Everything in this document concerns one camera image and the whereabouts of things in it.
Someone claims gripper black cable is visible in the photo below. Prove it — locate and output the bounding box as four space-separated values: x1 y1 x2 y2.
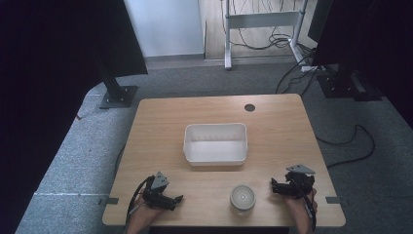
300 191 318 232
125 175 156 225

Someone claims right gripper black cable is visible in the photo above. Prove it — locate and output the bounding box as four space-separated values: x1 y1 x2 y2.
300 191 318 232

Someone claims black curtain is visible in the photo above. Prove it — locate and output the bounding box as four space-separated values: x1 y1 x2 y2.
0 0 149 234
307 0 413 130

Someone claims tangle of black cables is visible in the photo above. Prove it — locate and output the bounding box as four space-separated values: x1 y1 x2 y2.
232 0 316 52

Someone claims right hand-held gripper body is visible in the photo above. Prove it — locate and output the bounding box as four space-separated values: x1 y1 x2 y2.
280 164 317 199

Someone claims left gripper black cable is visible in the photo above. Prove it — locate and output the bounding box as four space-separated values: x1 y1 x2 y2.
125 175 156 225

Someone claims white desk frame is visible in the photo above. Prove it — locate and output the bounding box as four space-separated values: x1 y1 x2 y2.
220 0 318 71

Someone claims black floor cable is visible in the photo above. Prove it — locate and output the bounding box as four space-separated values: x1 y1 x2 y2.
315 124 377 170

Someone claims person's left hand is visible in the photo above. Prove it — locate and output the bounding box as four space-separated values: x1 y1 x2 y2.
130 198 164 227

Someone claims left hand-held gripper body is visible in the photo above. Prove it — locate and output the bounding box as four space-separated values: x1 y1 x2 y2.
141 171 177 212

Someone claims white plastic bin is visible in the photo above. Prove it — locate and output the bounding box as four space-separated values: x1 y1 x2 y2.
182 122 248 167

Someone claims person's right hand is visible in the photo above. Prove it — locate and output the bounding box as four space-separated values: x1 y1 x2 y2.
285 188 319 217

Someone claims black metal stand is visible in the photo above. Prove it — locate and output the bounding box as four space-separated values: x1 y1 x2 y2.
94 55 139 110
316 62 384 102

